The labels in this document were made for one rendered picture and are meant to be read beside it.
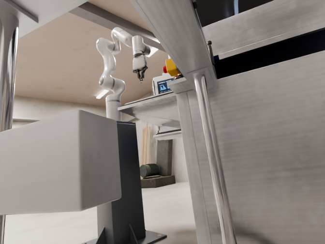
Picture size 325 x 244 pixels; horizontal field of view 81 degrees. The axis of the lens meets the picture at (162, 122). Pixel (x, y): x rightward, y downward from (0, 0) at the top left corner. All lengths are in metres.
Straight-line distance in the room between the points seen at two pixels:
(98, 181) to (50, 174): 0.06
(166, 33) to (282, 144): 0.68
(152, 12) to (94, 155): 0.40
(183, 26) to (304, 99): 0.65
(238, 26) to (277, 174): 0.75
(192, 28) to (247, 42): 0.56
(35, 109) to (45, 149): 7.87
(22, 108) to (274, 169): 7.80
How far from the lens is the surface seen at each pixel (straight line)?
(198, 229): 1.05
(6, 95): 0.48
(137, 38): 1.57
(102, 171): 0.27
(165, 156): 6.11
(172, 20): 0.58
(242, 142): 0.98
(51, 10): 0.56
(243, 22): 1.20
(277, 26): 1.18
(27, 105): 8.17
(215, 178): 0.76
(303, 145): 1.00
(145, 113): 1.25
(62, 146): 0.27
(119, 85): 1.71
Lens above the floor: 0.46
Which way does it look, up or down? 14 degrees up
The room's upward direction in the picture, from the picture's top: 7 degrees counter-clockwise
